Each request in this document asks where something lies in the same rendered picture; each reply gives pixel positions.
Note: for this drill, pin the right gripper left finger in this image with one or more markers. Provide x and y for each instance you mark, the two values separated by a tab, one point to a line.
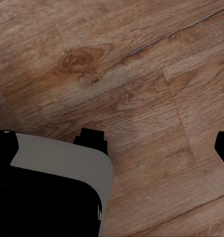
8	149

